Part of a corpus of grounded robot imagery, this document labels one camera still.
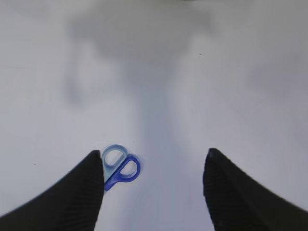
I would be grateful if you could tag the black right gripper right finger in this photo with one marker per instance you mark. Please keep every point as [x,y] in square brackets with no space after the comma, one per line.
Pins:
[236,202]

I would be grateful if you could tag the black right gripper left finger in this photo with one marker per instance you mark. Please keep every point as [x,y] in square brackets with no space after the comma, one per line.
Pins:
[72,204]

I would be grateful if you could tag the blue handled scissors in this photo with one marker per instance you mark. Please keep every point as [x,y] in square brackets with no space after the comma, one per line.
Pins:
[112,173]

